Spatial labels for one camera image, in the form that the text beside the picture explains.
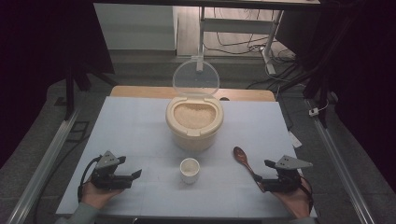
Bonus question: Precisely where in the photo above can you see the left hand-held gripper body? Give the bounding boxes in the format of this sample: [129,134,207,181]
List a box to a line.
[90,150,134,191]

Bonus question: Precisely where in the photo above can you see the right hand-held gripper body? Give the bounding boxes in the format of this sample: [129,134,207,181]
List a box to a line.
[261,154,314,194]

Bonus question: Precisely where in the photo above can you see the brown wooden spoon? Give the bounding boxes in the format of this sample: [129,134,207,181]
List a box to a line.
[233,146,265,192]

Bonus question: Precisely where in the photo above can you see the white cup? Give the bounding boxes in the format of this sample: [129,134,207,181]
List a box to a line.
[179,157,201,185]

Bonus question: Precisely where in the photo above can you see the cream rice container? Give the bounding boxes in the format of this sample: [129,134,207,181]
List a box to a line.
[164,95,225,153]

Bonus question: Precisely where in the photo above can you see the uncooked white rice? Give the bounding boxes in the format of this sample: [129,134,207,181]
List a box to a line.
[173,103,217,130]

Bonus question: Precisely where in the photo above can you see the person's left hand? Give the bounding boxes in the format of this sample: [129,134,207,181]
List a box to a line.
[81,181,124,210]

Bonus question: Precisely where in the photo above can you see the person's right hand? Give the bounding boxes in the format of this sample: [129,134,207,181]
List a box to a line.
[260,178,313,219]

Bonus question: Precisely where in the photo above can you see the white table mat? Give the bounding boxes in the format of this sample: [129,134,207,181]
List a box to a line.
[55,95,318,218]

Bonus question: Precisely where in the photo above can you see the white paper tag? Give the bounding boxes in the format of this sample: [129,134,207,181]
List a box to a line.
[287,130,304,149]

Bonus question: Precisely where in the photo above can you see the black stand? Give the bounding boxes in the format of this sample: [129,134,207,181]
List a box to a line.
[63,60,119,121]

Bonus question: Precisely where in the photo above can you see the clear round container lid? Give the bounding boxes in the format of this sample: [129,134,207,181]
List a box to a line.
[172,59,220,97]

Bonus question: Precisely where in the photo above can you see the white panel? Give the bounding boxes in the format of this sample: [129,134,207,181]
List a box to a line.
[92,3,177,51]

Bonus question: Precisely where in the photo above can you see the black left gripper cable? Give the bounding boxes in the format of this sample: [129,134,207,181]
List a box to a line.
[77,155,103,203]

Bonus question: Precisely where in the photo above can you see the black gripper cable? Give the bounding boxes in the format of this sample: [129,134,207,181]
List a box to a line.
[299,175,314,214]
[77,155,103,203]

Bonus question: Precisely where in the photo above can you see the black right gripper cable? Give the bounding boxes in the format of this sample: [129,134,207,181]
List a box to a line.
[299,175,314,214]

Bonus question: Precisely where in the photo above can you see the aluminium rail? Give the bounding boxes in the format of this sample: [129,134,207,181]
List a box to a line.
[305,98,377,224]
[6,106,82,224]

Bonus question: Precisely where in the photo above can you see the black floor cables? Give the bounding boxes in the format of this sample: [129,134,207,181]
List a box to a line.
[204,7,300,91]

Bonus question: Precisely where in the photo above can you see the white desk frame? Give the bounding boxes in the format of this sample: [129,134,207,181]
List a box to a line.
[195,6,285,76]

